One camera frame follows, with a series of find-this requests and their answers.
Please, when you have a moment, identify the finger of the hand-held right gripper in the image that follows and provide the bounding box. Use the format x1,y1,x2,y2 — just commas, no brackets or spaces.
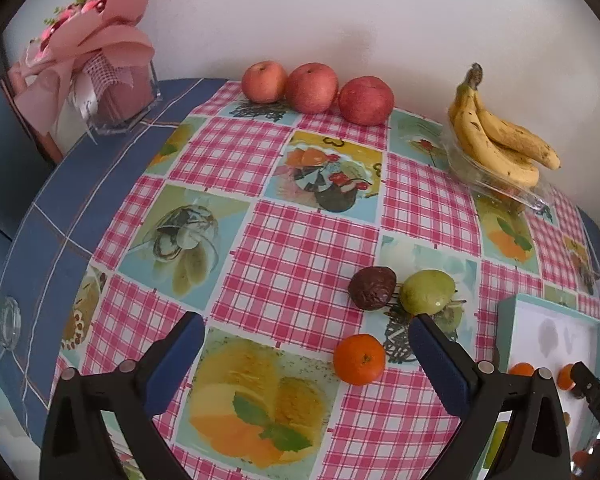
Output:
572,361,600,403

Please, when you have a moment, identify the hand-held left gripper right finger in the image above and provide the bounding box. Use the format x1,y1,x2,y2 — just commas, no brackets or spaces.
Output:
408,314,572,480

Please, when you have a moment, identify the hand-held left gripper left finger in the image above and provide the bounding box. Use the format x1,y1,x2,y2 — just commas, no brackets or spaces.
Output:
40,311,207,480

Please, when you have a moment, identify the green pear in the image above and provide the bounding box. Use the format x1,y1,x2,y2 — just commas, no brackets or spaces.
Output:
399,269,456,317

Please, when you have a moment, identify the white tray with teal rim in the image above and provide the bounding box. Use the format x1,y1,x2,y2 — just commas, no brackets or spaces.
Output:
495,294,600,480

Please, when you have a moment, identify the round dark wrinkled passion fruit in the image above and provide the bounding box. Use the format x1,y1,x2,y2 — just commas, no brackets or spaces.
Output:
348,266,397,311

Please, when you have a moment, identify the green mango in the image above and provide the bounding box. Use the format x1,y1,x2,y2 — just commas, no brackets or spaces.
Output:
482,421,510,470

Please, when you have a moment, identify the pink checked printed tablecloth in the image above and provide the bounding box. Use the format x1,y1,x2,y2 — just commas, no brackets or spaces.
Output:
55,80,600,480

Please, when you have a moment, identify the clear glass mug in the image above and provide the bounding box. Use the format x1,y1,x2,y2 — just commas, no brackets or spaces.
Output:
0,294,22,367

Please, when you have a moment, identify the clear plastic fruit container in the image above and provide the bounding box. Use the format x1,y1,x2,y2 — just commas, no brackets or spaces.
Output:
442,127,556,211

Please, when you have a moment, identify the blue tablecloth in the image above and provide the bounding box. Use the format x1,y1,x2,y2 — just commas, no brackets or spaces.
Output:
0,77,600,411

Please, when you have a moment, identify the yellow banana bunch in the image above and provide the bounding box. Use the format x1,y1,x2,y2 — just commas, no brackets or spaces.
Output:
447,62,562,188

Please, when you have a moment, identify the clear square vase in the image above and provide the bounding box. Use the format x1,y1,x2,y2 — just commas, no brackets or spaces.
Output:
82,57,162,136

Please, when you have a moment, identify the dark red apple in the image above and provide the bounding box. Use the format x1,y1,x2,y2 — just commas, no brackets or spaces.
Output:
338,75,395,126

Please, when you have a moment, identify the pink chair back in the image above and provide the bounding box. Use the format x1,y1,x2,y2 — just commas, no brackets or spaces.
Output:
7,60,63,163

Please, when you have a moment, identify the pale red apple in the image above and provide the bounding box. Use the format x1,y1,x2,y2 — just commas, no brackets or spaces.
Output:
242,61,288,103

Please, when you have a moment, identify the pink wrapped flower bouquet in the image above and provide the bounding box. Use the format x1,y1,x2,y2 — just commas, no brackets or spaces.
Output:
7,0,163,136

